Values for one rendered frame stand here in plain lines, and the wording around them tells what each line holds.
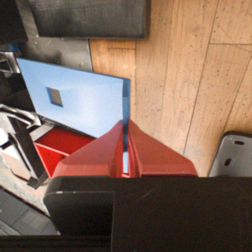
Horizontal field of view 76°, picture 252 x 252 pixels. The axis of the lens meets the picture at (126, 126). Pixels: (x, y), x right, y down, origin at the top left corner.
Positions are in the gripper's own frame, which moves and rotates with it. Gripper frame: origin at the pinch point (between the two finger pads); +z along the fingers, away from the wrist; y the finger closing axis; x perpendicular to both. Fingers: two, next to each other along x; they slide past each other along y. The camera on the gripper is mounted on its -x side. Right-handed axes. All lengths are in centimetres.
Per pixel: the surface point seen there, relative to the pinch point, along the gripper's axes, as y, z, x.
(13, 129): 19.3, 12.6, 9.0
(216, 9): -8.6, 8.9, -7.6
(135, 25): -1.1, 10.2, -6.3
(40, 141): 17.3, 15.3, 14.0
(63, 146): 12.0, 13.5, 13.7
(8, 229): 297, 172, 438
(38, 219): 230, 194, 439
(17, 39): 16.9, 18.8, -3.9
